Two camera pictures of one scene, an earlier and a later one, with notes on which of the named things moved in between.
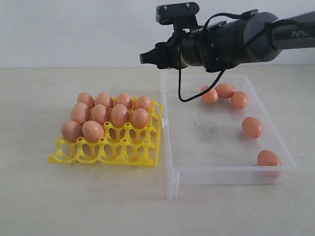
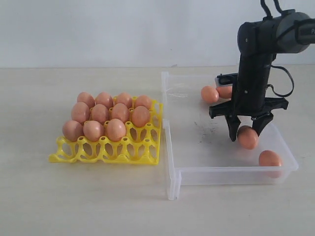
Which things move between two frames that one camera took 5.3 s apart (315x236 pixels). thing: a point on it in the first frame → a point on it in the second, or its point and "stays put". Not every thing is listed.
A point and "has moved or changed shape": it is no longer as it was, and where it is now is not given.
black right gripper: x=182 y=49 → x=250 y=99
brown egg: x=99 y=113 stays put
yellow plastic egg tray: x=127 y=143 stays put
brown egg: x=86 y=98 stays put
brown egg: x=125 y=99 stays put
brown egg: x=120 y=115 stays put
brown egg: x=92 y=131 stays put
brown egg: x=239 y=100 has moved or changed shape
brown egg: x=252 y=127 has moved or changed shape
